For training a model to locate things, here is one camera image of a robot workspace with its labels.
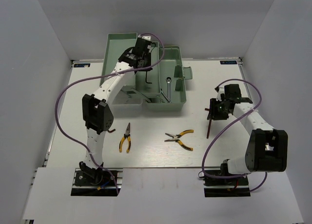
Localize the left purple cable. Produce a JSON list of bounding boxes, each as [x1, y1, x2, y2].
[[55, 33, 166, 194]]

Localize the green toolbox with clear lid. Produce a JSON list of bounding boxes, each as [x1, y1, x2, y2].
[[102, 33, 193, 112]]

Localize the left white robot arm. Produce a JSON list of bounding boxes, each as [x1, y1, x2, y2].
[[79, 36, 152, 184]]

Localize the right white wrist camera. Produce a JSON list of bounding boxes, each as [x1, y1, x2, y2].
[[215, 86, 225, 102]]

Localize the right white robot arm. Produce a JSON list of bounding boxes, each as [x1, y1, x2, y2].
[[207, 84, 288, 184]]

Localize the yellow black pliers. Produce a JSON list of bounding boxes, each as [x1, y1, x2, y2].
[[164, 129, 194, 152], [119, 122, 131, 153]]

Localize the purple cable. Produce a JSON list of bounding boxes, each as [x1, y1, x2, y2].
[[55, 33, 166, 194], [202, 79, 268, 192]]

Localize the right yellow black pliers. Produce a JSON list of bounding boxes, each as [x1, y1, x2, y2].
[[164, 129, 194, 152]]

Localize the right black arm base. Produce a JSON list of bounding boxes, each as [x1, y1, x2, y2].
[[198, 172, 249, 188]]

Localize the left yellow black pliers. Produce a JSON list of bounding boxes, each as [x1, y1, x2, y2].
[[119, 122, 131, 153]]

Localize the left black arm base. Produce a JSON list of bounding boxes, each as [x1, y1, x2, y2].
[[73, 170, 115, 188]]

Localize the large silver ratchet wrench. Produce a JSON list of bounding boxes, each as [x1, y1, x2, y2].
[[166, 77, 172, 102]]

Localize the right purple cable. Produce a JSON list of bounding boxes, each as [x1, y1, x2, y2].
[[202, 79, 268, 192]]

